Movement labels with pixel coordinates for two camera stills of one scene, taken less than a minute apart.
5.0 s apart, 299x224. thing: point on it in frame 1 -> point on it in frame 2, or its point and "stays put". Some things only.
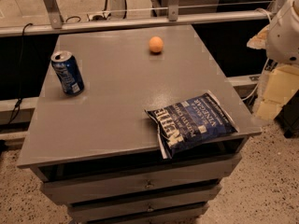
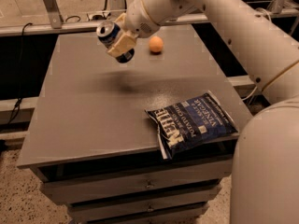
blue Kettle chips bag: [190, 122] stays put
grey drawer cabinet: [97, 154] stays put
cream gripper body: [284, 36] -> [137, 19]
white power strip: [106, 16] stays put
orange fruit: [155, 44] stays put
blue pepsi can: [68, 72] -> [107, 32]
